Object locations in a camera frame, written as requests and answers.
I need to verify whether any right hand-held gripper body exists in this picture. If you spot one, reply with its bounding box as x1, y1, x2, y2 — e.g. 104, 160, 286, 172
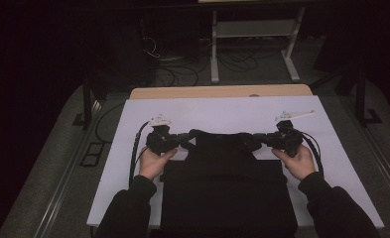
265, 109, 316, 158

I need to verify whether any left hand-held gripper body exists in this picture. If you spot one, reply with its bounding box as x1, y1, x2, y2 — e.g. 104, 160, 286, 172
145, 113, 184, 157

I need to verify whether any black tank top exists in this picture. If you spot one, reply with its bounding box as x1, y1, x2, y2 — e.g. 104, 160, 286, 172
159, 128, 299, 238

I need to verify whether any person's left hand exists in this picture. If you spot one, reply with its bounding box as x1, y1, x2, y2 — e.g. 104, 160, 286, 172
138, 147, 179, 181

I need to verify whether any person's right hand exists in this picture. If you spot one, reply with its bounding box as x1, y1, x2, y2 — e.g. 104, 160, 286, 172
271, 144, 317, 181

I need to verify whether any white board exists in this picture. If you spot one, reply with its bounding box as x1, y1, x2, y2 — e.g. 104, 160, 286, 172
86, 95, 385, 230

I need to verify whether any black metal stand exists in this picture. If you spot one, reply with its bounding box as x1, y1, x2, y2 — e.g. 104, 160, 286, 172
352, 63, 383, 127
72, 73, 101, 131

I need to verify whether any left hand-held gripper cable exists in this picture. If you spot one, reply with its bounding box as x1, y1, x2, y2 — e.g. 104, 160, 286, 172
128, 120, 151, 187

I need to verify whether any hand-held gripper cable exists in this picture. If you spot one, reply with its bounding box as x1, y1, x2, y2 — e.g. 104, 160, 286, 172
128, 120, 151, 187
300, 131, 325, 179

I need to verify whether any right hand-held gripper cable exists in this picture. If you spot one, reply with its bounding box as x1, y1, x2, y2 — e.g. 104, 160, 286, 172
300, 131, 325, 179

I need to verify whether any thin black floor cable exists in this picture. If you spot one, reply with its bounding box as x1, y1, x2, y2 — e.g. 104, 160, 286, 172
94, 102, 126, 145

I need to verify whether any tangle of black floor cables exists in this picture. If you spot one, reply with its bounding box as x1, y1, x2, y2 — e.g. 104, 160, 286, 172
142, 36, 260, 87

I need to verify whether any white metal desk frame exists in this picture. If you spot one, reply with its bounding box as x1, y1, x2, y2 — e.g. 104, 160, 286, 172
197, 0, 307, 84

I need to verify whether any metal floor rail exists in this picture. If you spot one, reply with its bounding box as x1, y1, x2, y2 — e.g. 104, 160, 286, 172
33, 98, 103, 238
340, 95, 390, 212

